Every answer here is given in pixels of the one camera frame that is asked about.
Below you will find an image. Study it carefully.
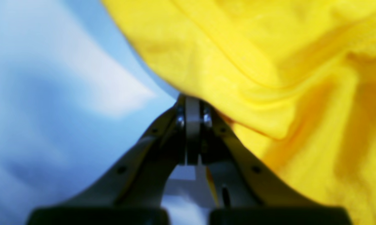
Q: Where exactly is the orange t-shirt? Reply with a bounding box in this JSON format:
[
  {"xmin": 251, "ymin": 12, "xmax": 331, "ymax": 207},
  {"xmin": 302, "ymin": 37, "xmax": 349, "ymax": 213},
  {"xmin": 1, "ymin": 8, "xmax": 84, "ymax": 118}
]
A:
[{"xmin": 102, "ymin": 0, "xmax": 376, "ymax": 225}]

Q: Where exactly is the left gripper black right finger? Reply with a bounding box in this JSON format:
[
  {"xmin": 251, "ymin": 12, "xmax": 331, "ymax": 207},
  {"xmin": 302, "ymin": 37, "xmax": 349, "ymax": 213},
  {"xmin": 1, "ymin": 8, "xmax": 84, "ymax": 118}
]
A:
[{"xmin": 194, "ymin": 98, "xmax": 349, "ymax": 218}]

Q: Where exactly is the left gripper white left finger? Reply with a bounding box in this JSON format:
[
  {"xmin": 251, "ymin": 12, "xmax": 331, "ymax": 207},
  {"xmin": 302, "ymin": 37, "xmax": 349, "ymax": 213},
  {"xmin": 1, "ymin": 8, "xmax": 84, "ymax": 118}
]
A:
[{"xmin": 30, "ymin": 95, "xmax": 194, "ymax": 218}]

